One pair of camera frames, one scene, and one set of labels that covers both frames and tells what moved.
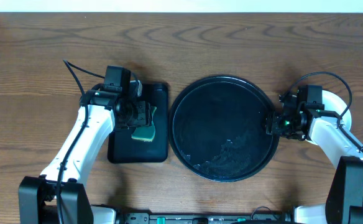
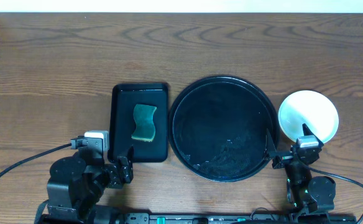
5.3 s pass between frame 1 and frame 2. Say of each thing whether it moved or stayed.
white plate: moved
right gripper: moved
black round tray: stayed
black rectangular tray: stayed
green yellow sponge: stayed
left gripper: moved
